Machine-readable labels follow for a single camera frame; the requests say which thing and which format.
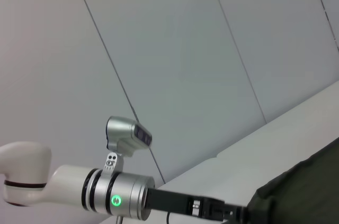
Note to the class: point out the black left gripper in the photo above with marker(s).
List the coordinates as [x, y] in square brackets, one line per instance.
[180, 202]

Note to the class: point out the dark green shirt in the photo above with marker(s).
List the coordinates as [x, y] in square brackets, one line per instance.
[304, 192]

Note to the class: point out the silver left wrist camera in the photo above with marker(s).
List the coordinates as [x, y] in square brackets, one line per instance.
[127, 134]

